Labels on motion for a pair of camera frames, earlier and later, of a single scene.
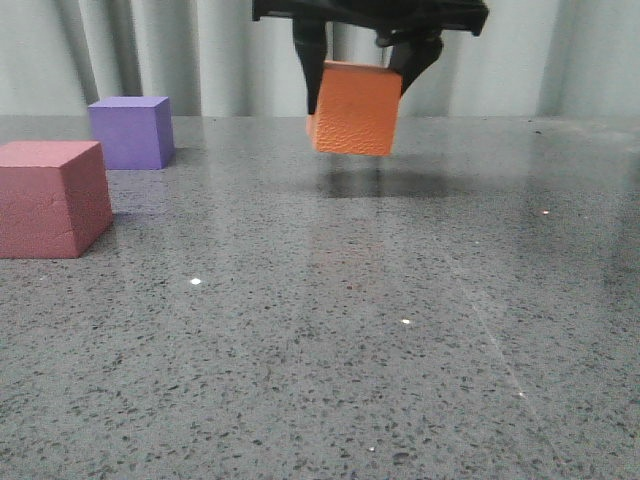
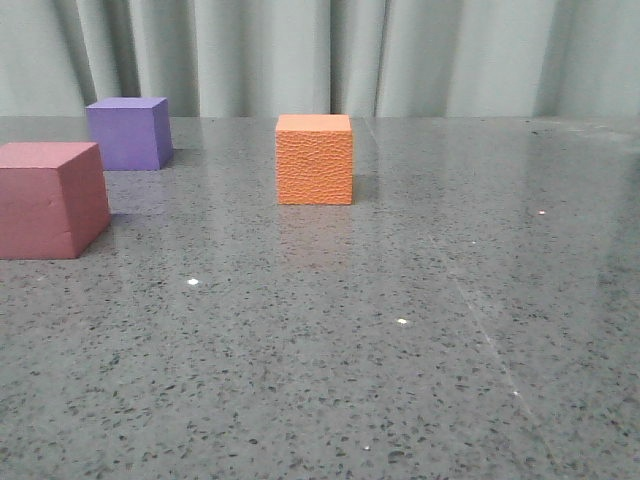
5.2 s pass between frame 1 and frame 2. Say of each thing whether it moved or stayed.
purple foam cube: stayed
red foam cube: stayed
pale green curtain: stayed
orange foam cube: moved
